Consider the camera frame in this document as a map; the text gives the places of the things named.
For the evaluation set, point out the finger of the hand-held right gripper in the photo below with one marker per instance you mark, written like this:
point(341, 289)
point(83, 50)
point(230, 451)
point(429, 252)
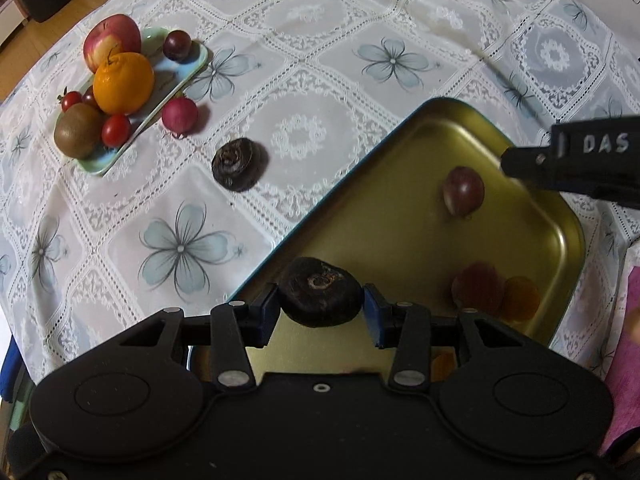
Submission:
point(527, 162)

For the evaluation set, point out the white paper bag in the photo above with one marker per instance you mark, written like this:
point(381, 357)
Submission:
point(620, 5)

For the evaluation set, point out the light green rectangular plate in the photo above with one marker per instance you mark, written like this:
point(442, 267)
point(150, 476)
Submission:
point(170, 80)

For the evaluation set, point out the white floral lace tablecloth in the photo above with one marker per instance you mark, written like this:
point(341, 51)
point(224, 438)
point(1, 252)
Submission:
point(310, 60)

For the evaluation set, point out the gold metal tin tray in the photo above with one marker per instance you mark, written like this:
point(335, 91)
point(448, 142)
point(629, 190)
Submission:
point(400, 220)

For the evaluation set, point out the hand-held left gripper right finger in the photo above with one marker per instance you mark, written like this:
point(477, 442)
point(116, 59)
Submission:
point(377, 317)

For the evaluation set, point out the pink cloth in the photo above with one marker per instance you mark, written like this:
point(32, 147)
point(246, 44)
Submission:
point(625, 385)

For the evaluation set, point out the orange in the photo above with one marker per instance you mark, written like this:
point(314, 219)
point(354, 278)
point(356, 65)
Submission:
point(124, 84)

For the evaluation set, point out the dark water chestnut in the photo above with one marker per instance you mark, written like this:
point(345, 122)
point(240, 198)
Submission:
point(320, 295)
point(239, 164)

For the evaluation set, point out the small dark red grape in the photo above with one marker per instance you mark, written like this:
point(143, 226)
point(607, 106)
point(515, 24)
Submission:
point(89, 96)

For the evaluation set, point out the orange cherry tomato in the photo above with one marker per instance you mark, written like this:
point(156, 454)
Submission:
point(521, 299)

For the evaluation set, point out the white cabinet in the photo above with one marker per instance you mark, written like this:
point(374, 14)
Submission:
point(10, 22)

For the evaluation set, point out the red apple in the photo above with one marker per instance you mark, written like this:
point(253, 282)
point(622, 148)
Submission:
point(110, 35)

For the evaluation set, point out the dark round plum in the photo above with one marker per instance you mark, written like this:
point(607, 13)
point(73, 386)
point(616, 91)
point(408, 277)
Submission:
point(177, 45)

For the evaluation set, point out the pink red radish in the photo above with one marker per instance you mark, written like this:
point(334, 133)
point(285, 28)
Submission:
point(179, 117)

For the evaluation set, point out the red cherry tomato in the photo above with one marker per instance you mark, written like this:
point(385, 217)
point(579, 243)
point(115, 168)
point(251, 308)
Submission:
point(477, 290)
point(116, 130)

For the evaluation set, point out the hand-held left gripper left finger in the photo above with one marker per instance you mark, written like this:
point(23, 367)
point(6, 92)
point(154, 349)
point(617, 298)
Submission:
point(265, 315)

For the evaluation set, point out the small red tomato with stem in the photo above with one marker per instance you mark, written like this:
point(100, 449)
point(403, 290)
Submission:
point(71, 101)

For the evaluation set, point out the dark purple grape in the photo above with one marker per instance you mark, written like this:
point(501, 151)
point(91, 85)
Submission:
point(463, 191)

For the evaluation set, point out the brown kiwi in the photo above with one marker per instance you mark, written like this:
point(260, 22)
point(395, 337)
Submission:
point(79, 131)

